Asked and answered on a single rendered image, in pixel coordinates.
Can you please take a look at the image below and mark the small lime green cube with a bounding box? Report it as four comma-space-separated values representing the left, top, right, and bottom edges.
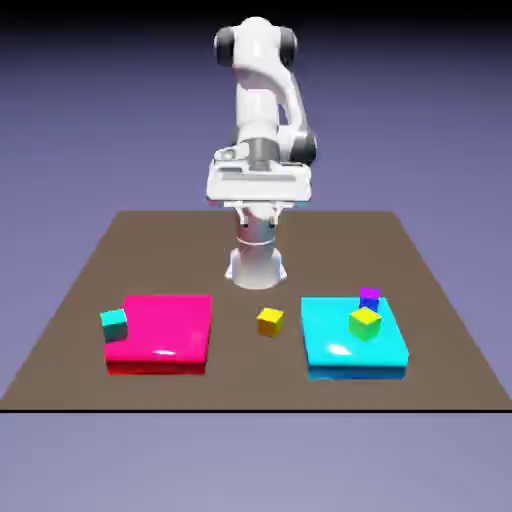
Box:
347, 306, 383, 342

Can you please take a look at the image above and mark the small yellow cube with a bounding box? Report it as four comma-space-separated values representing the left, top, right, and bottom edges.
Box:
255, 306, 285, 338

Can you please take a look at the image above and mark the small purple cube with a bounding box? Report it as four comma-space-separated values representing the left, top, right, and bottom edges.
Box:
358, 287, 381, 314

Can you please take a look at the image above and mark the small teal cube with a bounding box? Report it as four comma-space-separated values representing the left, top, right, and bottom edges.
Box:
98, 308, 129, 344

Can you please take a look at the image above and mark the large pink box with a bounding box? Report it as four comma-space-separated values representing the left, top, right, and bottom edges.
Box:
103, 294, 213, 377

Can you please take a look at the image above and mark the large cyan box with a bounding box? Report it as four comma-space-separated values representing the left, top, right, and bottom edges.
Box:
300, 295, 410, 381

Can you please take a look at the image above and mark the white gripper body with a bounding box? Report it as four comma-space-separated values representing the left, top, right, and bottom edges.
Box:
205, 158, 313, 210

